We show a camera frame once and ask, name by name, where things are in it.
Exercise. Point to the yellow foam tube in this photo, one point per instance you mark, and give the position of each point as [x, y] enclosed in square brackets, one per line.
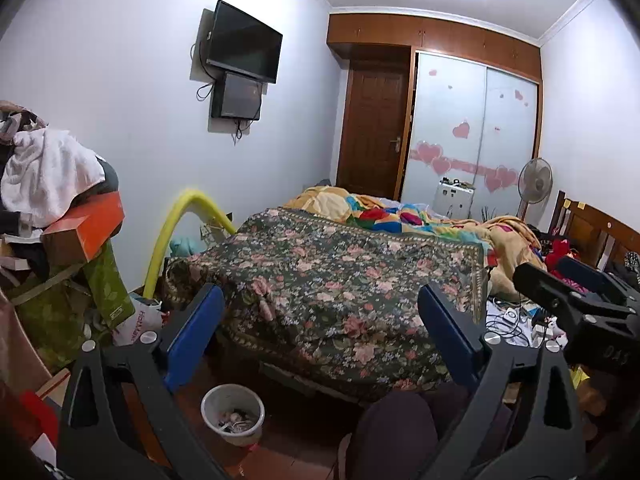
[165, 240]

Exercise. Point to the standing fan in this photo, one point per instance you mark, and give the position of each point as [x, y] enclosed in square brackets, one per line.
[535, 180]

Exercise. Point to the red plush toy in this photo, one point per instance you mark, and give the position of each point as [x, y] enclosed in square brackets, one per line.
[560, 255]

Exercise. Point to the white towel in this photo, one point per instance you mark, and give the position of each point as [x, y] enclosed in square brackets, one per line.
[45, 170]

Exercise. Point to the magenta cloth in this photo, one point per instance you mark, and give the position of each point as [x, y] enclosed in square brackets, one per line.
[577, 282]

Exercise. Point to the orange multicoloured blanket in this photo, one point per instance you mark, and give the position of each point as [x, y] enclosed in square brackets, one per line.
[510, 240]

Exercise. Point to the white wardrobe with pink hearts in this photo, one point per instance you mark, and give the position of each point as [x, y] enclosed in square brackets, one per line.
[450, 110]

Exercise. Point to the green leaf print bag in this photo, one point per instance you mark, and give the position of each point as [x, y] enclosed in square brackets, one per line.
[105, 280]

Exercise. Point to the dark bed frame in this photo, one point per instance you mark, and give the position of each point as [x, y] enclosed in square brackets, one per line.
[300, 382]

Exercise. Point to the white plastic bag red print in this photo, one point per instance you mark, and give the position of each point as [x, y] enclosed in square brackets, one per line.
[140, 322]

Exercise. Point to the dark grey cloth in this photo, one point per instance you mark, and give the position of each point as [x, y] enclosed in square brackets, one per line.
[107, 180]

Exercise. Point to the person's leg in dark pants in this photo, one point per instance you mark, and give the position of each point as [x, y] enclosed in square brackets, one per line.
[390, 435]

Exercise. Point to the black wall television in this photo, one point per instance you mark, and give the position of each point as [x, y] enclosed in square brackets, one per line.
[245, 40]

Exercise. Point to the wooden overhead cabinet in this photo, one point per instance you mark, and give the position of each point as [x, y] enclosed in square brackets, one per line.
[435, 40]

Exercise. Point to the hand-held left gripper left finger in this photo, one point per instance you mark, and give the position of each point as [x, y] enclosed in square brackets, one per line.
[195, 330]

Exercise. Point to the teal cloth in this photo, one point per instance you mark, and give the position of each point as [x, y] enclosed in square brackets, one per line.
[185, 249]

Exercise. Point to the floral printed blanket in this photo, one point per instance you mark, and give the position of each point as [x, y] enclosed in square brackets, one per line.
[325, 280]

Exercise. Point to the orange cardboard box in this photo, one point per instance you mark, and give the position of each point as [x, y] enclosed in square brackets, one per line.
[85, 225]

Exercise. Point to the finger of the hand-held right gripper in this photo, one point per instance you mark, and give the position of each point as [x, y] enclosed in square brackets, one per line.
[542, 287]
[595, 280]

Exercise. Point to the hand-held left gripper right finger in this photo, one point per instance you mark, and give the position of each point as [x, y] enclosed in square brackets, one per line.
[450, 335]

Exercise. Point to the wooden headboard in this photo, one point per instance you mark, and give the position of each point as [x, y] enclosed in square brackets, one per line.
[595, 230]

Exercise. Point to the white device box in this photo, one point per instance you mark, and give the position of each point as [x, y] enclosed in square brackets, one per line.
[452, 200]

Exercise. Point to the grey wall mount panel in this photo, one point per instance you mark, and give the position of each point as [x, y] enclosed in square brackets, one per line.
[200, 45]

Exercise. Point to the white plastic wastebasket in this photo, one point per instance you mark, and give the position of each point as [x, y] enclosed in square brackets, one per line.
[242, 436]

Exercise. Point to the brown wooden door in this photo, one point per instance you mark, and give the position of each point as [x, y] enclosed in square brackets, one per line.
[372, 130]

